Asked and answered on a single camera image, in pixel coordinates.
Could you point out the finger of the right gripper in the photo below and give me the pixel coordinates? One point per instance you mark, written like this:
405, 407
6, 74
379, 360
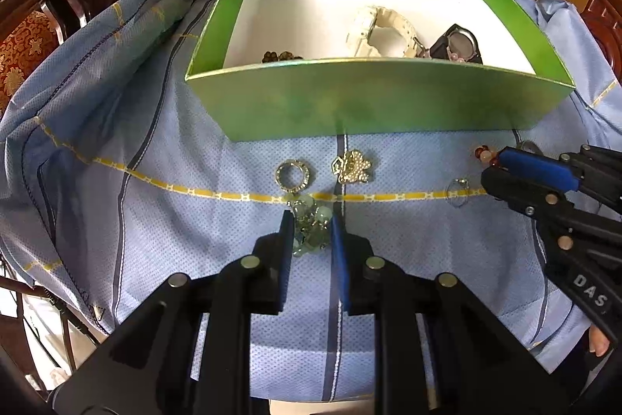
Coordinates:
593, 171
538, 202

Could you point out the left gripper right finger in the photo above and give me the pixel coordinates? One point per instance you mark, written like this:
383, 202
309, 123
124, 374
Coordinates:
373, 285

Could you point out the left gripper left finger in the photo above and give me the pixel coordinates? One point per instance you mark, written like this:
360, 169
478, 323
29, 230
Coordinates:
253, 284

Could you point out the gold rhinestone brooch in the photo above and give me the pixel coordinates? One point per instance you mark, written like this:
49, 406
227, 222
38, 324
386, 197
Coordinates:
352, 167

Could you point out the person's right hand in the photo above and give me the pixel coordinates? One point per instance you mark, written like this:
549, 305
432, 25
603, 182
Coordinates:
598, 342

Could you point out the light blue patterned cloth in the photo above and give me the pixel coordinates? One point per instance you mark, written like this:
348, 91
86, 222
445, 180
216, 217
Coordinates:
120, 194

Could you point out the black wristwatch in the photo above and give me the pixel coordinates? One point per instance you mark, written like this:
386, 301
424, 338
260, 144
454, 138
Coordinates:
457, 44

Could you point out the cream white wristwatch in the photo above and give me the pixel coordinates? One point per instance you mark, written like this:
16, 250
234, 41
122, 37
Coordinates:
376, 31

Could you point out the green cardboard box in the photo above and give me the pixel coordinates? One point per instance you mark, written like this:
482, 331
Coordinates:
280, 69

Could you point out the red gold seat cushion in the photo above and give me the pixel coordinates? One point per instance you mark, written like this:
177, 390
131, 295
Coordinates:
22, 51

